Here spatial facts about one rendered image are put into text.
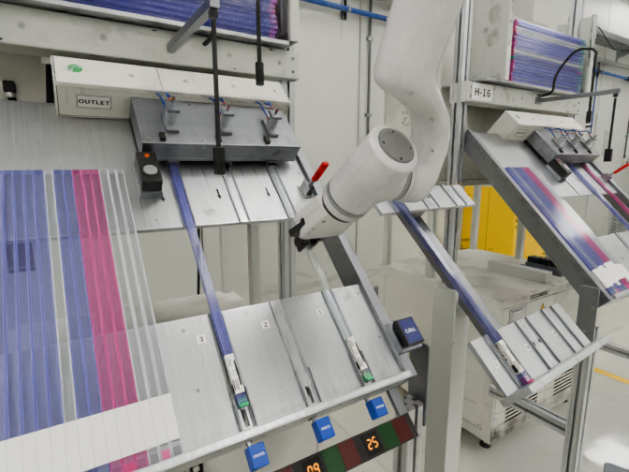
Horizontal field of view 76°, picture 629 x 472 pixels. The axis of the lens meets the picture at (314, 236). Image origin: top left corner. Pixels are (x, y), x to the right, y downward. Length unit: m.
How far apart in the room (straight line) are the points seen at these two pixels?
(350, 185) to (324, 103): 2.34
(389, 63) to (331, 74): 2.43
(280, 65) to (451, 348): 0.80
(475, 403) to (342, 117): 2.06
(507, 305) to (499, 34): 0.96
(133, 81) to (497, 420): 1.61
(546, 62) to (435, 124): 1.31
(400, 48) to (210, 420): 0.57
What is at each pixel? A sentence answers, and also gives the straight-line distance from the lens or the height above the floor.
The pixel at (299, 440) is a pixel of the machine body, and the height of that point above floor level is 0.41.
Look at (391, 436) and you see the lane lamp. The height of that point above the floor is 0.65.
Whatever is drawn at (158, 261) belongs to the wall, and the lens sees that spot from 2.54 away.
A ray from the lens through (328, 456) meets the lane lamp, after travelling 0.69.
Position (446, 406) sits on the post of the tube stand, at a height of 0.54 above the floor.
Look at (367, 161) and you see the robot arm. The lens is 0.59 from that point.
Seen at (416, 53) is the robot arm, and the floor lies 1.24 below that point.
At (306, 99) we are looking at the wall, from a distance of 2.87.
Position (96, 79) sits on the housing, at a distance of 0.93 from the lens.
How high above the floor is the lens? 1.10
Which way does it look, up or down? 10 degrees down
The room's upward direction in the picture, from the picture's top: straight up
